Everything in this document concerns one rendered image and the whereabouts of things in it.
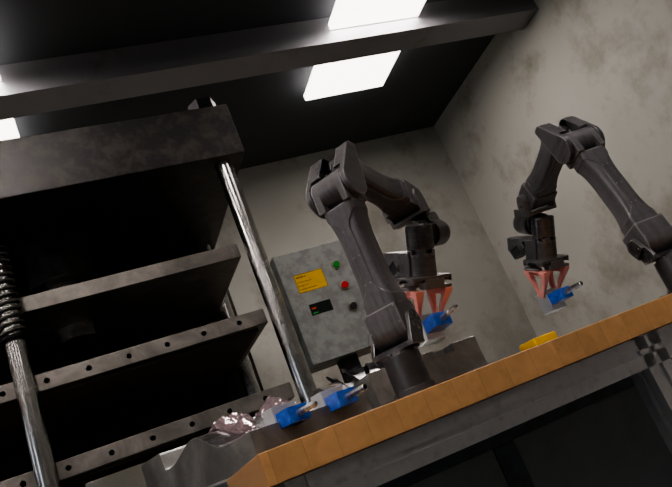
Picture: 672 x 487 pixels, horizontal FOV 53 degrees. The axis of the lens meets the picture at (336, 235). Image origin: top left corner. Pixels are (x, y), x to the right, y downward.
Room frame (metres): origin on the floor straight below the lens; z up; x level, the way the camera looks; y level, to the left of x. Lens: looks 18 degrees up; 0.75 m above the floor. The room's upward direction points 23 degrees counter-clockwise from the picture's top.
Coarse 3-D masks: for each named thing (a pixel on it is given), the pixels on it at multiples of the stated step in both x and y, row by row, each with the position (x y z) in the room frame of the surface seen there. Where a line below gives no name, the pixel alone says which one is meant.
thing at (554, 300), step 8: (552, 288) 1.74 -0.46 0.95; (560, 288) 1.70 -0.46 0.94; (568, 288) 1.69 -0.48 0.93; (576, 288) 1.67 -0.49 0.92; (536, 296) 1.75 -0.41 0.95; (552, 296) 1.71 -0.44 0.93; (560, 296) 1.69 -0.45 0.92; (568, 296) 1.70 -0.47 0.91; (544, 304) 1.74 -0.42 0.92; (552, 304) 1.72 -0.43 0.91; (560, 304) 1.74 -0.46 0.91; (544, 312) 1.75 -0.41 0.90; (552, 312) 1.76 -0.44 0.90
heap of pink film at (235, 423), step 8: (272, 400) 1.41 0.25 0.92; (280, 400) 1.42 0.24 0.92; (288, 400) 1.42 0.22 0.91; (264, 408) 1.40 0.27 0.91; (224, 416) 1.33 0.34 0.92; (232, 416) 1.32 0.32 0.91; (240, 416) 1.32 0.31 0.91; (248, 416) 1.32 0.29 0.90; (256, 416) 1.43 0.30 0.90; (216, 424) 1.32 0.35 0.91; (224, 424) 1.29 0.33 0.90; (232, 424) 1.29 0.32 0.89; (240, 424) 1.29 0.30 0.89; (248, 424) 1.28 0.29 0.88; (208, 432) 1.34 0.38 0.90; (232, 432) 1.28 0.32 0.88; (240, 432) 1.27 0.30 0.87
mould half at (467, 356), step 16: (432, 352) 1.40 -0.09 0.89; (448, 352) 1.42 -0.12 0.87; (464, 352) 1.43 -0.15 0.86; (480, 352) 1.45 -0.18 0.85; (384, 368) 1.36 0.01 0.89; (432, 368) 1.40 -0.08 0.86; (448, 368) 1.41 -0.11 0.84; (464, 368) 1.43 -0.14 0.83; (336, 384) 1.62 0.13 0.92; (368, 384) 1.35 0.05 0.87; (384, 384) 1.35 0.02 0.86; (384, 400) 1.35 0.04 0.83
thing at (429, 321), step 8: (456, 304) 1.31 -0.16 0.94; (440, 312) 1.35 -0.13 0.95; (448, 312) 1.33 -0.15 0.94; (424, 320) 1.37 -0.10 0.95; (432, 320) 1.35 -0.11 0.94; (440, 320) 1.35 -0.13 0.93; (448, 320) 1.36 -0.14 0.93; (424, 328) 1.37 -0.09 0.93; (432, 328) 1.35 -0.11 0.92; (440, 328) 1.37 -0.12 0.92; (424, 336) 1.38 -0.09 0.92; (432, 336) 1.38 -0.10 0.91; (440, 336) 1.39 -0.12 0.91; (424, 344) 1.39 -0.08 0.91
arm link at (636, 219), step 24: (576, 144) 1.36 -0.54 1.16; (600, 144) 1.37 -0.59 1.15; (576, 168) 1.39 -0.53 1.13; (600, 168) 1.35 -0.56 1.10; (600, 192) 1.38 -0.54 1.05; (624, 192) 1.34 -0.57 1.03; (624, 216) 1.34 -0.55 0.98; (648, 216) 1.33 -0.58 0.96; (624, 240) 1.37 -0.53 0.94; (648, 240) 1.31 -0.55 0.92
